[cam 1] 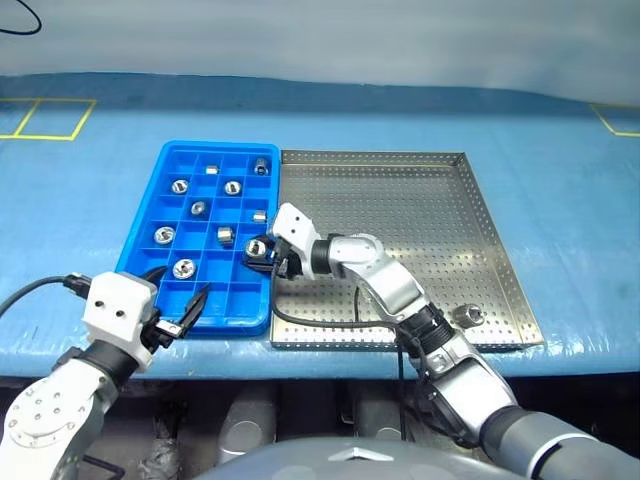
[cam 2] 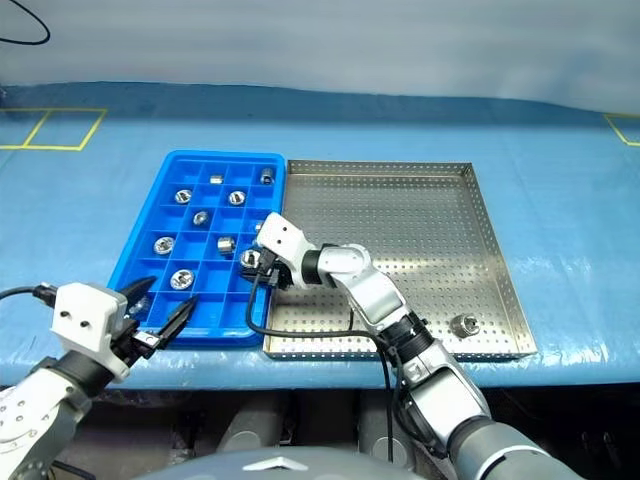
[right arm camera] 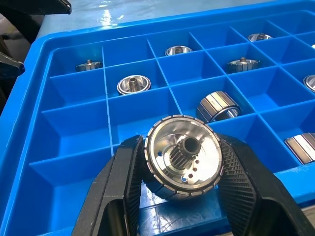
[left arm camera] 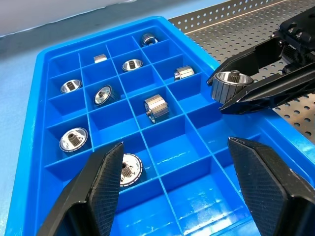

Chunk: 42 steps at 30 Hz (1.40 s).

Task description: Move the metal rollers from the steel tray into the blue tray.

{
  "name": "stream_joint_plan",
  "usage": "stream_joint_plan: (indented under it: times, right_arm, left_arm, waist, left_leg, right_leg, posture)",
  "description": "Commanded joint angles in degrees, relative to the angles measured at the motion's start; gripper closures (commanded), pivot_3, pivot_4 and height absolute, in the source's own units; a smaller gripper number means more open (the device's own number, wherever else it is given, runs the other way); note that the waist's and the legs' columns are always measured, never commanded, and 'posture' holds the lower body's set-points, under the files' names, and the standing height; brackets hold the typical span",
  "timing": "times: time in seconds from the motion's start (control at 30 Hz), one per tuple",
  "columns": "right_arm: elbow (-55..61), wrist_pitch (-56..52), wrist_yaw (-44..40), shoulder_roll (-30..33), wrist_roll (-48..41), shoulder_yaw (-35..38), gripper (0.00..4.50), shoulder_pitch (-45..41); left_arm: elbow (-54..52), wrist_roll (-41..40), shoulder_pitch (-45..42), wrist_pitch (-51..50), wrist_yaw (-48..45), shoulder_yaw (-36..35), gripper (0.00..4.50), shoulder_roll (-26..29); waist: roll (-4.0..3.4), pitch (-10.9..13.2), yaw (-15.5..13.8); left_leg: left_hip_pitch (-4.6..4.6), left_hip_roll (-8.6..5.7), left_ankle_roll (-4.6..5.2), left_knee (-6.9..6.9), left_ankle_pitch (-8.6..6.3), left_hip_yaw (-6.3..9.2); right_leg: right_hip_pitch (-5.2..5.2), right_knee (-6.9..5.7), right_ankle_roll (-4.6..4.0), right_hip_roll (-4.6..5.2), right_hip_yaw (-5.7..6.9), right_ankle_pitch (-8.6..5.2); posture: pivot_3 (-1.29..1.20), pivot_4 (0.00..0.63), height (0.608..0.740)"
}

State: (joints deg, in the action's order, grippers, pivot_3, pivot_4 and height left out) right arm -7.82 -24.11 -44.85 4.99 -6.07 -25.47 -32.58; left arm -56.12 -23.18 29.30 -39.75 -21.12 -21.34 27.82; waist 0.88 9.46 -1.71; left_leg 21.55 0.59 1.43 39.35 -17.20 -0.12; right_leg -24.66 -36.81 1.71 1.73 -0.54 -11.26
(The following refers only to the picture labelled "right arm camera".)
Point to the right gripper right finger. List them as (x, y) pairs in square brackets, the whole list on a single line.
[(251, 191)]

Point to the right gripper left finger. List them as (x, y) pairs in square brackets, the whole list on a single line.
[(115, 191)]

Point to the blue compartment tray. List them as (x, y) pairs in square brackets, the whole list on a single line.
[(73, 118)]

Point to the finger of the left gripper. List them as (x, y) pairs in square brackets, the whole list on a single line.
[(49, 6), (9, 66)]

